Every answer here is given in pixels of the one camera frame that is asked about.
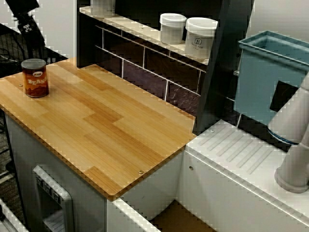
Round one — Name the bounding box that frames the aluminium frame rail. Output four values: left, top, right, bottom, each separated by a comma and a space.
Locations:
0, 197, 29, 232

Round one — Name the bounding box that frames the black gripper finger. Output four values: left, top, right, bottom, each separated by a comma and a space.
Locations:
19, 16, 47, 49

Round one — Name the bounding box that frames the black hutch with tile backsplash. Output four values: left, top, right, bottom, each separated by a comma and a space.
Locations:
76, 0, 255, 136

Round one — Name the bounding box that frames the teal plastic bin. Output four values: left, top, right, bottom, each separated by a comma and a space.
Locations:
233, 30, 309, 129

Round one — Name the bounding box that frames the grey curved toy faucet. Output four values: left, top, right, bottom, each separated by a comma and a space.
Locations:
267, 71, 309, 194

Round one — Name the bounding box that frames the white sink with drainboard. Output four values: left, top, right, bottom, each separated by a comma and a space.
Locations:
106, 119, 309, 232

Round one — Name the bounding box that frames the black square bin label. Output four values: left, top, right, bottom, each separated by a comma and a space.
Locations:
269, 80, 300, 113

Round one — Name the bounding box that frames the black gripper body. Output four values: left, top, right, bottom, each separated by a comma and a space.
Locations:
5, 0, 40, 24

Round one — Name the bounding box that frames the plain white lidded jar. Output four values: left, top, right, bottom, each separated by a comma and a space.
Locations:
159, 13, 187, 45

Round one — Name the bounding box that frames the grey ice dispenser panel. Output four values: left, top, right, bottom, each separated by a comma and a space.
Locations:
32, 165, 74, 232

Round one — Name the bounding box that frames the orange beans can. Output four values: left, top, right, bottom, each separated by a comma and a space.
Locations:
21, 58, 50, 99

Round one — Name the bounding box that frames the white jar with printed logo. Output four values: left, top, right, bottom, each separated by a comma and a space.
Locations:
184, 16, 219, 60
91, 0, 116, 15

